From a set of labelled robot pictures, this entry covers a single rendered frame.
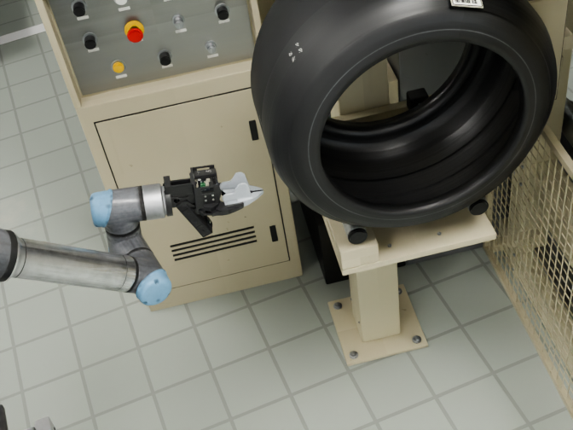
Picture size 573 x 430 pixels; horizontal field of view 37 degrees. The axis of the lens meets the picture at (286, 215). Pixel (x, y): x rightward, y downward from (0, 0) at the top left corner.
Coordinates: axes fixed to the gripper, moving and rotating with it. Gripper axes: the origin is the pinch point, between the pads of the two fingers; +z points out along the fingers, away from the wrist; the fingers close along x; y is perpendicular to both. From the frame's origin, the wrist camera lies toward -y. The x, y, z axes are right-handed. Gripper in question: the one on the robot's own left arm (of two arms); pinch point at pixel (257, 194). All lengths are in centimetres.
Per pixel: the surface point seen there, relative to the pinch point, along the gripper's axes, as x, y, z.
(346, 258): -8.8, -14.9, 18.4
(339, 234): -3.1, -12.9, 18.1
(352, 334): 33, -97, 35
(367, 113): 26.4, -2.6, 32.4
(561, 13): 21, 23, 75
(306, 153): -12.6, 20.3, 7.8
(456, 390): 3, -95, 60
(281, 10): 7.7, 39.7, 7.2
